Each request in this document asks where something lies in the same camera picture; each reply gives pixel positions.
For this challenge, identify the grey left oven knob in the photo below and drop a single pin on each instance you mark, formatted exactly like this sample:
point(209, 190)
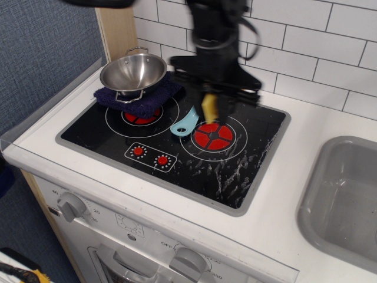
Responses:
point(71, 206)

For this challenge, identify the wooden side post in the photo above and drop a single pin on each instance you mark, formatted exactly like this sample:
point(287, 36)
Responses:
point(118, 32)

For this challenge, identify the grey right oven knob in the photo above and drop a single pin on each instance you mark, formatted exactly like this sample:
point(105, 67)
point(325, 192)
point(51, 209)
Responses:
point(188, 263)

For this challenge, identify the yellow toy cheese wedge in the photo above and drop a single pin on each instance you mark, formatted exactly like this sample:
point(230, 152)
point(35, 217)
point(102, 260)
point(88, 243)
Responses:
point(209, 108)

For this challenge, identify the grey oven knob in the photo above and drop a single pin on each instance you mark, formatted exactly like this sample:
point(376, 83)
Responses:
point(188, 263)
point(71, 206)

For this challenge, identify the stainless steel bowl with handles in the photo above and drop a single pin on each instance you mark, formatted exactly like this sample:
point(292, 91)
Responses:
point(134, 75)

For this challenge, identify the dark blue folded cloth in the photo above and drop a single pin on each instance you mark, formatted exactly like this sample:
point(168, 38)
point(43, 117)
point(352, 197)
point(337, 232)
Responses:
point(147, 105)

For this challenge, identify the black toy stove top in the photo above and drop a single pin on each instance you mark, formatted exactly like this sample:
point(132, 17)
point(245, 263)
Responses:
point(218, 165)

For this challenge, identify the grey sink basin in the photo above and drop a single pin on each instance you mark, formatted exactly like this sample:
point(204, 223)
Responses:
point(337, 214)

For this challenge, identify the silver oven door handle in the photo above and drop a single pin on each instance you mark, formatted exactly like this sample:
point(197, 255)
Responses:
point(124, 265)

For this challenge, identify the yellow object at bottom left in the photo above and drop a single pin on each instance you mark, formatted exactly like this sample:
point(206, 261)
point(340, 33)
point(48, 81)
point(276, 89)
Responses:
point(36, 276)

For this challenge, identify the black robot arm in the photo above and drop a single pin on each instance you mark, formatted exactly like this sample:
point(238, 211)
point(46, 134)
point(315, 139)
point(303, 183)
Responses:
point(217, 23)

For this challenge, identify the light blue dish brush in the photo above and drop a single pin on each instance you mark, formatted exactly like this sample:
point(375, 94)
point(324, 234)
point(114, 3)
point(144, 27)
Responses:
point(186, 125)

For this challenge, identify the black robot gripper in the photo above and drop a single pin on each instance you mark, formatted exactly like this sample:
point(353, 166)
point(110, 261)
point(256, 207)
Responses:
point(216, 70)

